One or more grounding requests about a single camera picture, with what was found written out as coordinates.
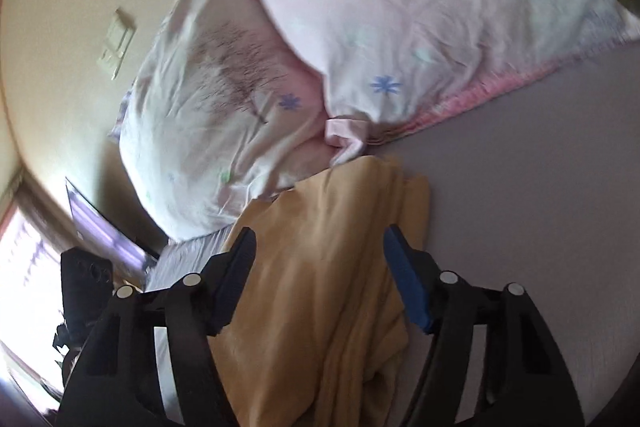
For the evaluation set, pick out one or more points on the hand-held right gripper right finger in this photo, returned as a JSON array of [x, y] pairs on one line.
[[406, 278]]

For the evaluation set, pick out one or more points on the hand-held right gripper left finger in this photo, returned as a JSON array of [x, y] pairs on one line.
[[231, 278]]

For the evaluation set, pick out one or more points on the tan cloth garment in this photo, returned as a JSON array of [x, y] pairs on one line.
[[325, 287]]

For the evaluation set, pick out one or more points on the dark flat screen monitor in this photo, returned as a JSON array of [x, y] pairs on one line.
[[102, 227]]

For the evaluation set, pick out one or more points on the black phone on stand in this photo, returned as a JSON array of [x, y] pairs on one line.
[[82, 287]]

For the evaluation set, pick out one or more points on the pink pillow with tree print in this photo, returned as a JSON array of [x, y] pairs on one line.
[[215, 117]]

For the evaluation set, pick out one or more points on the pink floral pillow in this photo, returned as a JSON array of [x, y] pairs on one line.
[[400, 7]]

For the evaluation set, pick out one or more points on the wall switch panel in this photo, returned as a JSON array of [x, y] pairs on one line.
[[116, 43]]

